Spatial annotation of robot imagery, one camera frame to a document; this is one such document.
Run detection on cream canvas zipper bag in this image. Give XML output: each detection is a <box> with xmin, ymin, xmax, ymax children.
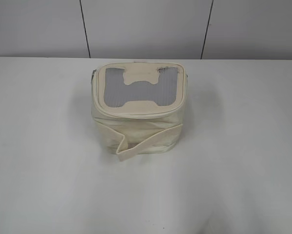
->
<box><xmin>91</xmin><ymin>62</ymin><xmax>188</xmax><ymax>161</ymax></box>

